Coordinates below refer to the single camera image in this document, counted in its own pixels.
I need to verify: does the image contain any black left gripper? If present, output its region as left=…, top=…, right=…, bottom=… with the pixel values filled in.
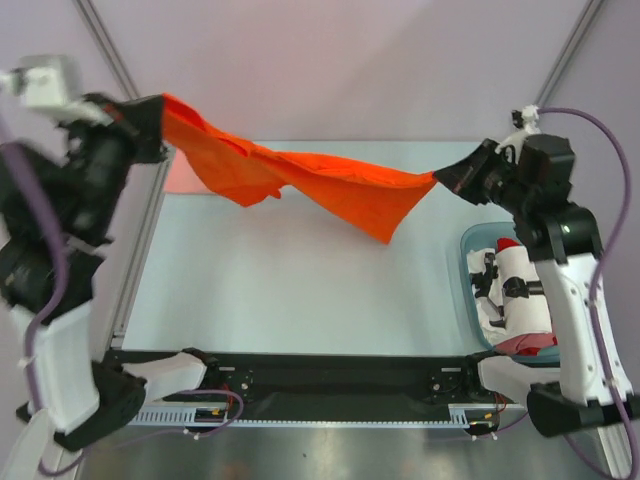
left=53, top=92, right=165, bottom=242

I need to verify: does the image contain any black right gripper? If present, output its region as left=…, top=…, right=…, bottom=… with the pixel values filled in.
left=433, top=138, right=534, bottom=216

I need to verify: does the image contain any orange polo t-shirt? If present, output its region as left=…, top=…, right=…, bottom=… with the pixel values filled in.
left=163, top=94, right=436, bottom=243

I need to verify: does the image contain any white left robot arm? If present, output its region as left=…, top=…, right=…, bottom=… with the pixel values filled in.
left=1, top=55, right=221, bottom=452

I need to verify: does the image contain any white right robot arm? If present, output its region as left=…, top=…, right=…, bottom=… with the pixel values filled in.
left=434, top=105, right=639, bottom=438

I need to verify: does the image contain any red garment in bin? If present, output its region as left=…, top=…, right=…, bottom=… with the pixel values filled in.
left=495, top=237, right=521, bottom=253

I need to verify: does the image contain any folded pink t-shirt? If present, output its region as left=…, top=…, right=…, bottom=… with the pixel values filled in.
left=164, top=150, right=210, bottom=195

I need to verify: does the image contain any pink garment in bin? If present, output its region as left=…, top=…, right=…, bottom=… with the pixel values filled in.
left=494, top=333, right=557, bottom=357

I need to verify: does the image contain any teal plastic laundry bin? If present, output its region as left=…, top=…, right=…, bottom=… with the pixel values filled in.
left=459, top=222, right=560, bottom=365

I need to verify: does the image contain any aluminium frame post left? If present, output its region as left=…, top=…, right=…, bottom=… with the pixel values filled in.
left=72, top=0, right=140, bottom=100

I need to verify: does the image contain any aluminium frame post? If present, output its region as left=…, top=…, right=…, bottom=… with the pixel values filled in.
left=534, top=0, right=606, bottom=107
left=72, top=0, right=140, bottom=100

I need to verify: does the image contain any aluminium frame post right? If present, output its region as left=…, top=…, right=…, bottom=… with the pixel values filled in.
left=534, top=0, right=606, bottom=107

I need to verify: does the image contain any blue slotted cable duct right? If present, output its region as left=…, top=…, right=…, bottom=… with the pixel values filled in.
left=448, top=403, right=528, bottom=430

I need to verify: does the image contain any blue slotted cable duct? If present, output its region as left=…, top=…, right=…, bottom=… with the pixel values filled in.
left=448, top=403, right=528, bottom=430
left=129, top=406, right=230, bottom=428

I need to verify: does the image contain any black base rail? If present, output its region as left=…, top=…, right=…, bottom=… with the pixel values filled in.
left=102, top=350, right=531, bottom=422

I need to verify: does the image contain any blue slotted cable duct left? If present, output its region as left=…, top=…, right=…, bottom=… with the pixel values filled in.
left=129, top=406, right=230, bottom=428

